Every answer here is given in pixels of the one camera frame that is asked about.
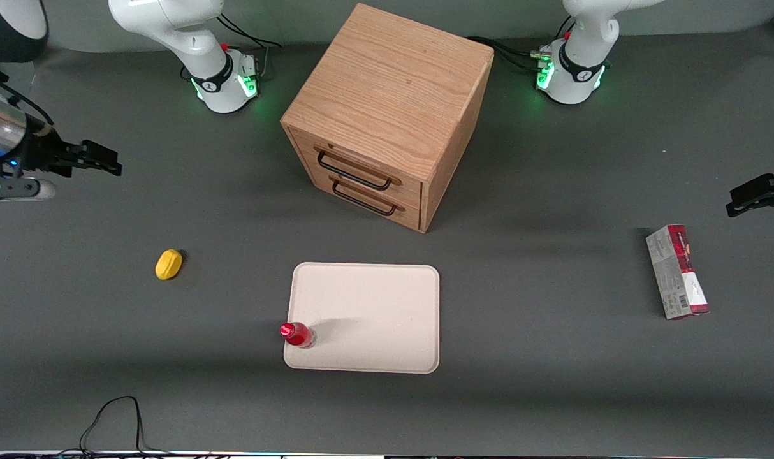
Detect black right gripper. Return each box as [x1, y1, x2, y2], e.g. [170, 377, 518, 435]
[14, 124, 123, 179]

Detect red coke bottle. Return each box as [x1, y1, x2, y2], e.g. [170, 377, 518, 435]
[279, 322, 317, 349]

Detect beige rectangular tray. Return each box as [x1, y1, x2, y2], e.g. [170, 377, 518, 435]
[283, 261, 441, 375]

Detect grey and red carton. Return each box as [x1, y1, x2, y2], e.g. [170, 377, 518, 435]
[645, 224, 710, 321]

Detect yellow lemon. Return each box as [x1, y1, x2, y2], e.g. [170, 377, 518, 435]
[155, 249, 184, 281]

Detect wooden two-drawer cabinet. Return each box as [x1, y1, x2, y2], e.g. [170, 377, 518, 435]
[280, 3, 495, 234]

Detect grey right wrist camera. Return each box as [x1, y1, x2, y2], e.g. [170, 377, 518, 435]
[0, 178, 57, 203]

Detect black right arm wrist cable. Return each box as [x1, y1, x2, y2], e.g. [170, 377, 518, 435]
[0, 60, 57, 129]

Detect black right arm base cables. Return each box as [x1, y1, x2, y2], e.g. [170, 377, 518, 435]
[218, 11, 281, 50]

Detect black arm base cables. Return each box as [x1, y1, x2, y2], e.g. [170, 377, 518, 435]
[218, 11, 281, 50]
[467, 36, 553, 75]

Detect black wire drawer handle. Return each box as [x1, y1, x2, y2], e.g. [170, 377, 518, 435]
[332, 180, 398, 217]
[316, 150, 394, 192]

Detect thin black looped cable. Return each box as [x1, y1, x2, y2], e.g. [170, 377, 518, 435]
[59, 395, 171, 457]

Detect black left arm base cables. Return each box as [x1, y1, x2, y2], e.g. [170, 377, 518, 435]
[467, 36, 553, 75]

